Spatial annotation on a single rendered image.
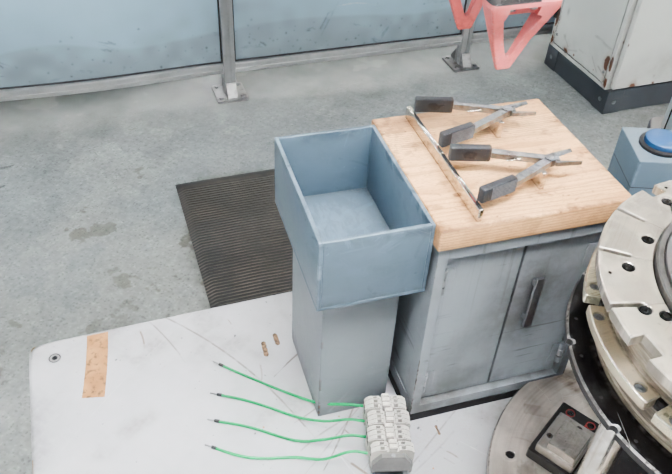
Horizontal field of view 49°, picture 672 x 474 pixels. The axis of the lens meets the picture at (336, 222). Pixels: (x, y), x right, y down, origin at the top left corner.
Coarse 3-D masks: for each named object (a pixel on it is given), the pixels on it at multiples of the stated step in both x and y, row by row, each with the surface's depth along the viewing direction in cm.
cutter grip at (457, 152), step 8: (456, 144) 70; (464, 144) 70; (472, 144) 70; (480, 144) 70; (488, 144) 70; (456, 152) 70; (464, 152) 70; (472, 152) 70; (480, 152) 70; (488, 152) 70; (456, 160) 70; (464, 160) 70; (472, 160) 70; (480, 160) 70; (488, 160) 70
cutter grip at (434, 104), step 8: (416, 96) 76; (424, 96) 76; (432, 96) 76; (416, 104) 76; (424, 104) 76; (432, 104) 76; (440, 104) 76; (448, 104) 76; (432, 112) 77; (440, 112) 77; (448, 112) 77
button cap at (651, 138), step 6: (648, 132) 82; (654, 132) 82; (660, 132) 82; (666, 132) 82; (648, 138) 82; (654, 138) 82; (660, 138) 81; (666, 138) 82; (648, 144) 82; (654, 144) 81; (660, 144) 81; (666, 144) 81; (660, 150) 81; (666, 150) 81
